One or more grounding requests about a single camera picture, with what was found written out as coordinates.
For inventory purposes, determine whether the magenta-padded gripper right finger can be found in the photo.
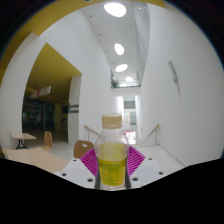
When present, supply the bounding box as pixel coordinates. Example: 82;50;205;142
125;145;166;189

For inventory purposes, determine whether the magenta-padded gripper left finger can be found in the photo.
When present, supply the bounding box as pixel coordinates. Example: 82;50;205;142
54;147;101;190

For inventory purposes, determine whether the yellow drink bottle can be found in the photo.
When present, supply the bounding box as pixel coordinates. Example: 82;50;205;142
94;113;130;191

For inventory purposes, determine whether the wooden chair with round hole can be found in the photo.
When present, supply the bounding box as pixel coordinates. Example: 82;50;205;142
42;130;54;152
73;139;95;160

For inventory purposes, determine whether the wooden stair handrail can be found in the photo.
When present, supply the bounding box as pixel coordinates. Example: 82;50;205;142
84;124;101;143
139;123;160;147

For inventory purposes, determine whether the small wooden side table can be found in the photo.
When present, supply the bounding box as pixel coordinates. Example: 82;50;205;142
9;131;38;150

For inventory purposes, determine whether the red and white hanging sign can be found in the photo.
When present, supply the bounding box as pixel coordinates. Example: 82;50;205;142
30;85;52;99

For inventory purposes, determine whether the green balcony plant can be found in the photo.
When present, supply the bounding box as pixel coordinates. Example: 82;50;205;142
110;78;120;89

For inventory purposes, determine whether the group of oval ceiling lights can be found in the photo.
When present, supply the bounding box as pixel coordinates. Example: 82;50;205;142
103;2;135;83

